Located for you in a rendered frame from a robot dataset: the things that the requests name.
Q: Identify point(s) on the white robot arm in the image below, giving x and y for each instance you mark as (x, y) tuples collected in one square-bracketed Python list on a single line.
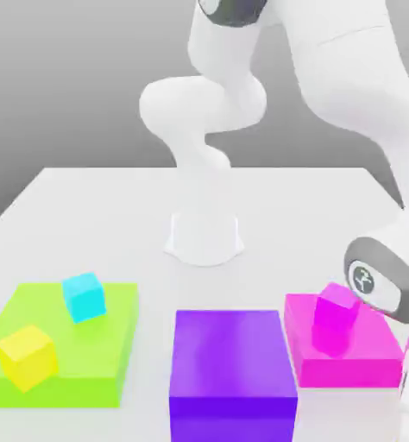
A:
[(225, 100)]

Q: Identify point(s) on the small cyan cube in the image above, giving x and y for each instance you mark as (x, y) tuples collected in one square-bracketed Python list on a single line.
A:
[(84, 297)]

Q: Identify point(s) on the small magenta cube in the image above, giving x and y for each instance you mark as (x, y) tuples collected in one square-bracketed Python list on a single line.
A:
[(334, 321)]

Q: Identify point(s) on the small yellow cube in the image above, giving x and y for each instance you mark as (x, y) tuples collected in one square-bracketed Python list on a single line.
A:
[(26, 357)]

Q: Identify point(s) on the large purple box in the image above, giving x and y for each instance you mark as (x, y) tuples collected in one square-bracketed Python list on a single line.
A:
[(230, 362)]

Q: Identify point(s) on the large green box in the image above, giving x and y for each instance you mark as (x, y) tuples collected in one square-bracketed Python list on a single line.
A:
[(87, 348)]

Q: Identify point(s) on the large pink box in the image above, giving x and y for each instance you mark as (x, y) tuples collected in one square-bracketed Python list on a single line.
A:
[(370, 359)]

